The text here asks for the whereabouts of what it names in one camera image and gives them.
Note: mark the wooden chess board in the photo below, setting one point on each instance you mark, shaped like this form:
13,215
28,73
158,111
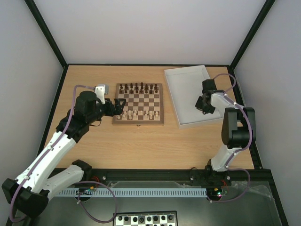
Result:
141,97

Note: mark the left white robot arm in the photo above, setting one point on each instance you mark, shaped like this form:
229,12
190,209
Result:
32,190

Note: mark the white bishop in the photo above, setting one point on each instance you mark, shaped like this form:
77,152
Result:
135,117

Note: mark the white cardboard box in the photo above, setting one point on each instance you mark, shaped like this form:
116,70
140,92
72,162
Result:
185,87

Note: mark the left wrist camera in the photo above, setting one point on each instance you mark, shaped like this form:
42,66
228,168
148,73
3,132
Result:
102,88

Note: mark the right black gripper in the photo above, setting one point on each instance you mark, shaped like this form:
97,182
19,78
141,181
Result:
202,105

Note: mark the light blue cable duct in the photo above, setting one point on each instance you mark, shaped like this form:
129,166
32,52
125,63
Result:
136,192

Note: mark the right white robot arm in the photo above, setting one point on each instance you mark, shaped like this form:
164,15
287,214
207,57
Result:
238,127

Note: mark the printed checker calibration board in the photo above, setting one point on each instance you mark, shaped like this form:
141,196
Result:
149,218

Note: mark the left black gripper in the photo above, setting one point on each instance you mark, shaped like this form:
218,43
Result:
118,110

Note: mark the black aluminium rail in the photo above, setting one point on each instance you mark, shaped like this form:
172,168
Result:
193,177

